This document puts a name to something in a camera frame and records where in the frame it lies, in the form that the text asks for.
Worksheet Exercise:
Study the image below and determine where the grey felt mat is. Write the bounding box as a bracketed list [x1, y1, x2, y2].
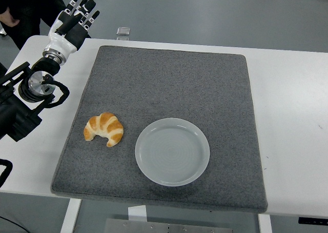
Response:
[50, 45, 269, 213]

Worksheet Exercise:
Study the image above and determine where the golden croissant bread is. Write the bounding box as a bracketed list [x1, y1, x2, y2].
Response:
[83, 112, 124, 148]

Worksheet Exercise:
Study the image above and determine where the white table leg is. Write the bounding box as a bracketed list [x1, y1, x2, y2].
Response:
[60, 199, 82, 233]
[258, 213, 273, 233]

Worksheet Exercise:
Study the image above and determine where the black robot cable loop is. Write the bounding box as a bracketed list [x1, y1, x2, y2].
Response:
[0, 159, 13, 188]

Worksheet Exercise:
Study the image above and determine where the pale grey round plate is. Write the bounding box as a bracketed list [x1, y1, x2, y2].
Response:
[134, 117, 211, 187]

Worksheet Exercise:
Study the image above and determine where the person's hand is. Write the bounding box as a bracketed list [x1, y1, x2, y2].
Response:
[0, 12, 20, 27]

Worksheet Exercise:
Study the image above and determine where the thin black floor cable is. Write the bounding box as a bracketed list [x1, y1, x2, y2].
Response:
[0, 214, 28, 233]

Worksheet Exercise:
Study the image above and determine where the person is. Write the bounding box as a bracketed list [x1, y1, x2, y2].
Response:
[0, 0, 67, 50]

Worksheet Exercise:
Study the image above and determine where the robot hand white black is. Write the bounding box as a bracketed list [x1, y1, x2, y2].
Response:
[43, 0, 100, 58]

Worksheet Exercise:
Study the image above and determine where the black table control panel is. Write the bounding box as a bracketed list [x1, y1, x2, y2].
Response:
[298, 217, 328, 225]

